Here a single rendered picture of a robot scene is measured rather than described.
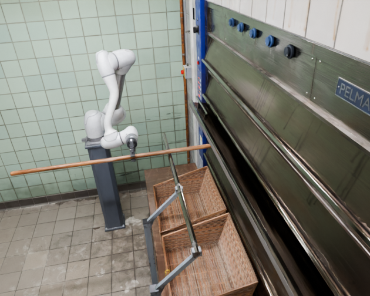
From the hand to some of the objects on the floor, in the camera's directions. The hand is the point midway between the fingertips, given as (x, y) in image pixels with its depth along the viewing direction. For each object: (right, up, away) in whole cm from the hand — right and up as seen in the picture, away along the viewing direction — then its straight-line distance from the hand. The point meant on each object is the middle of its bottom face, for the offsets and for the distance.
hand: (133, 156), depth 216 cm
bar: (+23, -116, +36) cm, 124 cm away
